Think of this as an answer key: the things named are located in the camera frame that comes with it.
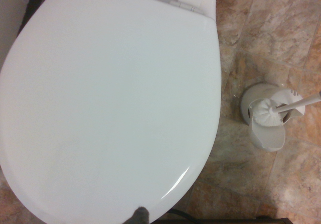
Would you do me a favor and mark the white toilet brush holder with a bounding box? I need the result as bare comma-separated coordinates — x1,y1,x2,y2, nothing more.
240,82,305,151

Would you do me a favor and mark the white toilet seat lid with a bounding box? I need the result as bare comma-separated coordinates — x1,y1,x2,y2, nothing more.
0,0,222,224

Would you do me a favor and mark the white toilet brush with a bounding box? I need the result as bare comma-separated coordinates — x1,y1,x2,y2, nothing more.
253,90,321,127

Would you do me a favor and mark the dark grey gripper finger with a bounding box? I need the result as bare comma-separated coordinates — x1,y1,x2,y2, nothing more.
131,205,149,224

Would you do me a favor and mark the black baseboard strip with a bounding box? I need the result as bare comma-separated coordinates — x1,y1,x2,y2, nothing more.
15,0,36,38

